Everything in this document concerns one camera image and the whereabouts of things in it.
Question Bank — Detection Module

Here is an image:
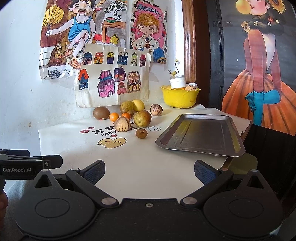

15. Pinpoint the striped pepino melon front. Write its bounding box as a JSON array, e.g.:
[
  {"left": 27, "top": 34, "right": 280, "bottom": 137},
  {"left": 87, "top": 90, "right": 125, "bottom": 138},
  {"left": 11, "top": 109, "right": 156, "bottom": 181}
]
[{"left": 114, "top": 116, "right": 131, "bottom": 132}]

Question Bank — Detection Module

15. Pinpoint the striped pepino melon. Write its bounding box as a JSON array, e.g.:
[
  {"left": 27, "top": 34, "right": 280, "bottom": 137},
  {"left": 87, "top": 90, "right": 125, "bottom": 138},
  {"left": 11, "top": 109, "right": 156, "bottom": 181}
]
[
  {"left": 150, "top": 103, "right": 163, "bottom": 116},
  {"left": 114, "top": 116, "right": 131, "bottom": 132}
]

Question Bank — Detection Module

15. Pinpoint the brown kiwi fruit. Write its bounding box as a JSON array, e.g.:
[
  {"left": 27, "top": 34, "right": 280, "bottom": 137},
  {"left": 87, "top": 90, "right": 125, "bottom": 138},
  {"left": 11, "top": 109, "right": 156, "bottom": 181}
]
[{"left": 93, "top": 106, "right": 110, "bottom": 120}]

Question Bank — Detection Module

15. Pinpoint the small orange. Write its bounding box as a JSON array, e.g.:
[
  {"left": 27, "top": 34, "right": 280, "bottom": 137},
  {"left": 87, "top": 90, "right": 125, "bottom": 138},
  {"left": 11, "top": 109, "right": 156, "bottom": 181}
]
[
  {"left": 121, "top": 113, "right": 131, "bottom": 119},
  {"left": 109, "top": 113, "right": 119, "bottom": 122}
]

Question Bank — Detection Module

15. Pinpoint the small brown longan front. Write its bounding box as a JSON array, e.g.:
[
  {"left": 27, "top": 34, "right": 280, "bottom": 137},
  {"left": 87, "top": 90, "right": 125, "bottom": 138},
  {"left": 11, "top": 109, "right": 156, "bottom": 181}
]
[{"left": 135, "top": 128, "right": 147, "bottom": 139}]

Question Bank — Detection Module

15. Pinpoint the small brown longan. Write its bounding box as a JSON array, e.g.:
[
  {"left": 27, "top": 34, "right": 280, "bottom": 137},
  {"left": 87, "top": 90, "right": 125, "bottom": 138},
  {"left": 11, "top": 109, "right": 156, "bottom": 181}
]
[
  {"left": 128, "top": 110, "right": 133, "bottom": 118},
  {"left": 135, "top": 128, "right": 147, "bottom": 139}
]

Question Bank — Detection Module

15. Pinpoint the green-brown passion fruit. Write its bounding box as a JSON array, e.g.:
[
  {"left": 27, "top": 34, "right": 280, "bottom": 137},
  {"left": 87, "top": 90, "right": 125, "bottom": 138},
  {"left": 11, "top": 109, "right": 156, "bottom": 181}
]
[{"left": 133, "top": 110, "right": 152, "bottom": 128}]

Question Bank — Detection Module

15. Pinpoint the green-yellow round fruit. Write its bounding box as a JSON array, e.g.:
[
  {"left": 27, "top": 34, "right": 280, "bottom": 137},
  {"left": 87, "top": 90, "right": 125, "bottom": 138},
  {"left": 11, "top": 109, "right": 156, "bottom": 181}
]
[{"left": 120, "top": 101, "right": 133, "bottom": 113}]

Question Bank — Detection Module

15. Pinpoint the striped pepino melon back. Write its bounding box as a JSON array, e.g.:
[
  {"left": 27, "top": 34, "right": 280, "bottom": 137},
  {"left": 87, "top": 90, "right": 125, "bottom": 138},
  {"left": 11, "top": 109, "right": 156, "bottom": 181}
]
[{"left": 150, "top": 103, "right": 163, "bottom": 116}]

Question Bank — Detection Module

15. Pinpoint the yellow lemon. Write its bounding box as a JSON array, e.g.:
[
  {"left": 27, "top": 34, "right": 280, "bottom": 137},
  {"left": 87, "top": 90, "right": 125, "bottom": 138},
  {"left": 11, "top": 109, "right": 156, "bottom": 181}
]
[{"left": 132, "top": 99, "right": 145, "bottom": 112}]

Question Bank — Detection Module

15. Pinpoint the person's left hand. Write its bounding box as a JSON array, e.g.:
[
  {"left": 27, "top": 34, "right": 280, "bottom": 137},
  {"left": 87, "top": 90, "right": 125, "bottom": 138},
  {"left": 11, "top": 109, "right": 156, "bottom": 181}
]
[{"left": 0, "top": 191, "right": 9, "bottom": 229}]

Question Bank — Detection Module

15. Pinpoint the metal baking tray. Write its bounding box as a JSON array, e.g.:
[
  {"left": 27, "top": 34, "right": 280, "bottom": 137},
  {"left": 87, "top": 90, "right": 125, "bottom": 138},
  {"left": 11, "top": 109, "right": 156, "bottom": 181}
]
[{"left": 156, "top": 114, "right": 245, "bottom": 157}]

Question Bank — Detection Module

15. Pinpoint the white printed table cloth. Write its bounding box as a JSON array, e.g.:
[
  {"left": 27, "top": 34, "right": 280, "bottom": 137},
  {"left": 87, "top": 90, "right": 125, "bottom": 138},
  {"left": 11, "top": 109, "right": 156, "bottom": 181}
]
[{"left": 38, "top": 103, "right": 253, "bottom": 203}]

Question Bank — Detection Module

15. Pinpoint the small brown longan back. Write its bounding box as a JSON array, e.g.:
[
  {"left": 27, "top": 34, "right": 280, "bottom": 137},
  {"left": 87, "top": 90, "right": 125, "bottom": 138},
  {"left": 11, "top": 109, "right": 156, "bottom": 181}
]
[{"left": 128, "top": 110, "right": 133, "bottom": 118}]

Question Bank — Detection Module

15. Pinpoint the yellow plastic bowl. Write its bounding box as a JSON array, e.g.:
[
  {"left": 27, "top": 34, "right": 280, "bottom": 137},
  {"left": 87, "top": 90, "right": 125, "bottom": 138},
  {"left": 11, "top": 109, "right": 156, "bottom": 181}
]
[{"left": 161, "top": 85, "right": 201, "bottom": 108}]

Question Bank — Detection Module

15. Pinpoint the striped melon in bowl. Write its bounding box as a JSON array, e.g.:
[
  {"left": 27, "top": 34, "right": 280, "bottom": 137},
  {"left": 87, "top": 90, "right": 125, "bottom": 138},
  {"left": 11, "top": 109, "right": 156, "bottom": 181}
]
[{"left": 185, "top": 85, "right": 196, "bottom": 91}]

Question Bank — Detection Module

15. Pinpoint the houses drawing paper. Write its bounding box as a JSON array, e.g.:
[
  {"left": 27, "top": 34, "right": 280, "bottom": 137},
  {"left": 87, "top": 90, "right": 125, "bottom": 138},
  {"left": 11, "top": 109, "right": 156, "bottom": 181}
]
[{"left": 74, "top": 44, "right": 151, "bottom": 108}]

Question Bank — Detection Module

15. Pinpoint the white jar with flowers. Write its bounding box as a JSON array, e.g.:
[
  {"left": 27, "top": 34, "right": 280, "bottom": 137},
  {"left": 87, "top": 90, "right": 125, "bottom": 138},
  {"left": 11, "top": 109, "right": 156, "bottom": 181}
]
[{"left": 168, "top": 59, "right": 186, "bottom": 89}]

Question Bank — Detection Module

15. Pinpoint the woman orange dress poster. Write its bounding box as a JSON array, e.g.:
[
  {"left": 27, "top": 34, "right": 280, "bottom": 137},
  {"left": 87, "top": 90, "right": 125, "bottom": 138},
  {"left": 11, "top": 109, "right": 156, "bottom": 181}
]
[{"left": 222, "top": 1, "right": 295, "bottom": 136}]

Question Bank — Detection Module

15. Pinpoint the boy with fan drawing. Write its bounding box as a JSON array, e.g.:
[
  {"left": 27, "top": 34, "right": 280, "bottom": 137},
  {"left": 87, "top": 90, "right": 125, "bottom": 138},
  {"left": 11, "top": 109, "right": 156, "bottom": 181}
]
[{"left": 39, "top": 0, "right": 128, "bottom": 80}]

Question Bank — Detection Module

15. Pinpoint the girl with bear drawing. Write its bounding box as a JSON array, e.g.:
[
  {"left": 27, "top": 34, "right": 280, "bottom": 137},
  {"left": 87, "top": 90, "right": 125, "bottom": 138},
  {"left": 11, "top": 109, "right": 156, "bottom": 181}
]
[{"left": 130, "top": 1, "right": 167, "bottom": 64}]

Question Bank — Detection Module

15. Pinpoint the brown wooden door frame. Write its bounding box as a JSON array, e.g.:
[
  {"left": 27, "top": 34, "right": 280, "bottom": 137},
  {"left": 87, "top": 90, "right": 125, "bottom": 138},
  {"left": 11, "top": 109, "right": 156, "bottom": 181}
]
[{"left": 182, "top": 0, "right": 211, "bottom": 107}]

